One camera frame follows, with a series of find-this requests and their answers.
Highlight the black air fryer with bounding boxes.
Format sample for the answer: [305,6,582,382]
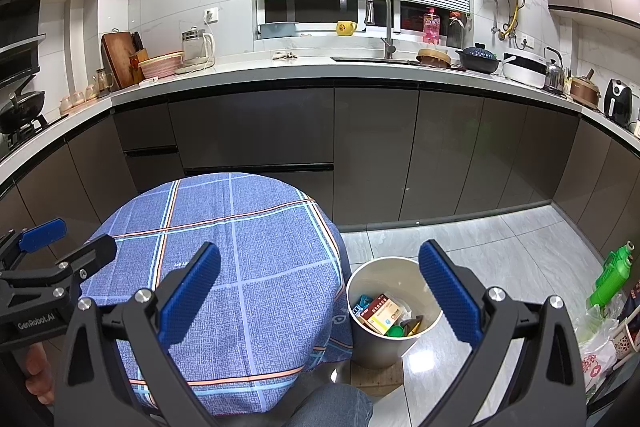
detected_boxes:
[603,78,634,128]

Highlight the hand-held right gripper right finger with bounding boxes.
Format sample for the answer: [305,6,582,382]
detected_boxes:
[418,239,586,427]

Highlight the steel kettle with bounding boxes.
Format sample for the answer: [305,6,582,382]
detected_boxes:
[543,46,566,94]

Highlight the gas stove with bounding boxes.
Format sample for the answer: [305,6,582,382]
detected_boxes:
[0,116,66,158]

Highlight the black wok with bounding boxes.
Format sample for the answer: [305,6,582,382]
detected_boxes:
[0,90,46,134]

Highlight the person's left hand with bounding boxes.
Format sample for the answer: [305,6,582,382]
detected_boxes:
[24,344,56,406]

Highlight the knife block with knives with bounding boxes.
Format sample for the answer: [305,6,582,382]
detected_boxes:
[128,30,150,86]

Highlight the white round waste bin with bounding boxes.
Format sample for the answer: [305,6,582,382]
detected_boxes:
[345,256,444,371]

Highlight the pink detergent bottle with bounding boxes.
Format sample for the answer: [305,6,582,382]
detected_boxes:
[422,6,442,46]

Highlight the black range hood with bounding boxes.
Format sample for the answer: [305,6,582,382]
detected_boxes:
[0,0,47,88]

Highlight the dark lower kitchen cabinets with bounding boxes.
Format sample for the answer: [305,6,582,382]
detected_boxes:
[0,83,640,269]

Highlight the black yellow snack packet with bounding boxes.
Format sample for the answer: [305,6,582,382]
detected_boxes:
[399,314,425,337]

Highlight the tan medicine box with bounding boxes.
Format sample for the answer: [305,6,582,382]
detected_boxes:
[359,292,409,336]

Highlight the bamboo steamer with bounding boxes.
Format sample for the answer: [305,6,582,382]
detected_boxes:
[416,48,451,68]

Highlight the yellow gas hose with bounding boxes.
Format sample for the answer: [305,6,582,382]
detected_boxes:
[502,0,526,40]

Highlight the dark glass jar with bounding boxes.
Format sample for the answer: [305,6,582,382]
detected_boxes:
[446,10,466,49]

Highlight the brown clay pot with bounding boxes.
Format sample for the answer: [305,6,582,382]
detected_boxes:
[569,69,601,110]

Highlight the white kitchen countertop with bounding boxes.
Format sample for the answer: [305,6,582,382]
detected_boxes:
[0,48,640,188]

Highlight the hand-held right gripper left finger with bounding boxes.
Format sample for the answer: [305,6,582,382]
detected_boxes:
[52,242,222,427]

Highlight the dark blue casserole pot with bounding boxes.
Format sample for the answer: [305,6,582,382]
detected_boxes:
[454,42,501,74]

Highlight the steel kitchen faucet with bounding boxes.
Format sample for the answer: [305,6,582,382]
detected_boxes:
[363,0,397,60]

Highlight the kitchen sink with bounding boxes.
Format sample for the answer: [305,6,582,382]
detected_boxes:
[329,55,421,66]

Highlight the white plastic bag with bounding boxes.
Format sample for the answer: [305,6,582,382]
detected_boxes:
[574,304,619,396]

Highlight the pink plastic floor basket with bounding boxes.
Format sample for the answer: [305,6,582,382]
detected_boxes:
[612,316,640,359]

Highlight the blue plaid tablecloth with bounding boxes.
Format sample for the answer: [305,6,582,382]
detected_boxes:
[80,172,354,418]

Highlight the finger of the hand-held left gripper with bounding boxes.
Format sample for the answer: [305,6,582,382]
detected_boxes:
[49,234,119,288]
[0,217,68,276]

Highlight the white rice cooker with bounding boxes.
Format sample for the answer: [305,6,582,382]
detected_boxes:
[501,52,549,89]

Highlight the person's jeans leg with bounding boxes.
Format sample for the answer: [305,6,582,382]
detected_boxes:
[289,381,374,427]

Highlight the pink woven basket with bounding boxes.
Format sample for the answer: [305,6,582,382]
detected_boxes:
[138,50,185,79]

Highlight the green plastic bottle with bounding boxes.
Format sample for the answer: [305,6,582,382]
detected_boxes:
[587,241,636,308]

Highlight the wooden cutting board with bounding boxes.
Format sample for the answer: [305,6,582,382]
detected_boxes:
[101,29,139,89]

